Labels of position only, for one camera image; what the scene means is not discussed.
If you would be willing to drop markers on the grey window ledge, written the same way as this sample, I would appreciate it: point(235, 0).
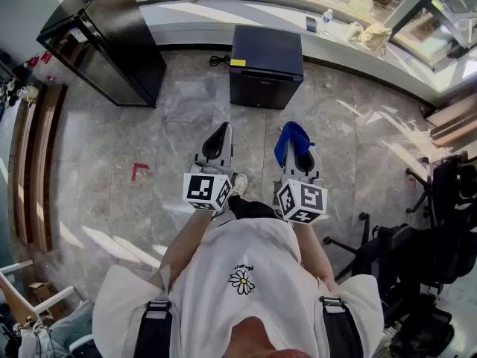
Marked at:
point(208, 17)

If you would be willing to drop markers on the black smartphone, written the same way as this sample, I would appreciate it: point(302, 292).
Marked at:
point(311, 24)

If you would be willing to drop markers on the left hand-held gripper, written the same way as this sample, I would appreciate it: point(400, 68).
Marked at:
point(197, 186)

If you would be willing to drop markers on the person's right forearm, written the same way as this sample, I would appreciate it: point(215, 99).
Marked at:
point(313, 252)

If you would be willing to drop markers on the red wall sign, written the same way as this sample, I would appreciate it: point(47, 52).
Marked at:
point(46, 56)

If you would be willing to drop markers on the person's neck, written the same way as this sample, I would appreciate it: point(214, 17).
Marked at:
point(249, 338)

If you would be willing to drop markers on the black-framed window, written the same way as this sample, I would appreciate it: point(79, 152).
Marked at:
point(410, 9)

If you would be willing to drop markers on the light denim garment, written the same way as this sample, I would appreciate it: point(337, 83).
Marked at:
point(71, 326)

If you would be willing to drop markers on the person's black striped trousers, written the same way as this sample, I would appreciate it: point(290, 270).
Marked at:
point(253, 207)

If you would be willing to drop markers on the brown boards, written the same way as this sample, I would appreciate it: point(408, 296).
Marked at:
point(454, 125)

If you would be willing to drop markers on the clear water bottle blue label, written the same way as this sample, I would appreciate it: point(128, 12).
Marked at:
point(326, 21)

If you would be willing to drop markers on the person's white flower t-shirt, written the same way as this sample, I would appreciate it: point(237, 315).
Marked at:
point(238, 248)

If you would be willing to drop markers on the person's white shoe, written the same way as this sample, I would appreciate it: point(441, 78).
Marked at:
point(240, 185)

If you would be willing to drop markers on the white desk frame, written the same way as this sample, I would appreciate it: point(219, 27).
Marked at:
point(15, 297)

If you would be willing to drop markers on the tall black cabinet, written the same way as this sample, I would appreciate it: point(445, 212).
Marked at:
point(112, 32)

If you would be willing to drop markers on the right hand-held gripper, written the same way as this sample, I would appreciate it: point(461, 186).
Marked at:
point(313, 198)

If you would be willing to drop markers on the stack of paper cups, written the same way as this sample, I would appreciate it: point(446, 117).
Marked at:
point(353, 31)

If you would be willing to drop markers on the brown cardboard box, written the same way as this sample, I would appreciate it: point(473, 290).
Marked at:
point(44, 293)

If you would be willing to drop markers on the small black fridge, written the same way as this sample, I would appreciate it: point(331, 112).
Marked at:
point(266, 54)

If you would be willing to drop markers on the person's left forearm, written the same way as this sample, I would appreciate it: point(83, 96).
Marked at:
point(190, 237)

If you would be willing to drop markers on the blue cleaning cloth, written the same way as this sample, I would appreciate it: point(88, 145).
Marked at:
point(288, 132)

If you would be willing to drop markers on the curved wooden wall trim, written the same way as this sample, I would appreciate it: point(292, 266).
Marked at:
point(37, 162)

